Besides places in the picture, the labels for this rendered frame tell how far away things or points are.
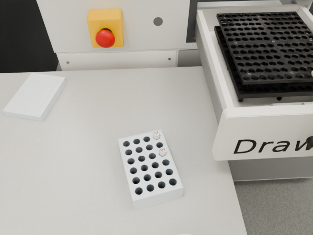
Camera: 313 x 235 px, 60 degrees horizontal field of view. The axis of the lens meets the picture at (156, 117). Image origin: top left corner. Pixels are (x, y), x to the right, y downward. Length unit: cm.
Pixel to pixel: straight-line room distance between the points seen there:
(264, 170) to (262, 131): 87
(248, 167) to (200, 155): 71
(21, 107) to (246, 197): 106
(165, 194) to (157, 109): 21
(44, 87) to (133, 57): 23
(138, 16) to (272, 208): 106
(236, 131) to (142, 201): 18
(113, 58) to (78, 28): 11
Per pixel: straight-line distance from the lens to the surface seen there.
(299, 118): 42
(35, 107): 63
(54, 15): 67
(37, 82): 69
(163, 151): 47
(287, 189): 147
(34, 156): 57
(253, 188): 141
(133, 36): 67
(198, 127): 57
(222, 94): 45
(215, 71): 49
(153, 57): 71
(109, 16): 61
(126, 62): 72
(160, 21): 65
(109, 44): 60
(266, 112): 39
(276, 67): 52
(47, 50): 178
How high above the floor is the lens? 120
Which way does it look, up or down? 49 degrees down
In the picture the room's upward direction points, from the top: straight up
